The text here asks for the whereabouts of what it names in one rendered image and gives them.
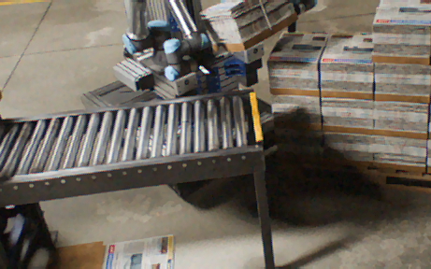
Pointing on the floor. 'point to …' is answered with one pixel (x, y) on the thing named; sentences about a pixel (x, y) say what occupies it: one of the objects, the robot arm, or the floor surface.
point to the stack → (358, 110)
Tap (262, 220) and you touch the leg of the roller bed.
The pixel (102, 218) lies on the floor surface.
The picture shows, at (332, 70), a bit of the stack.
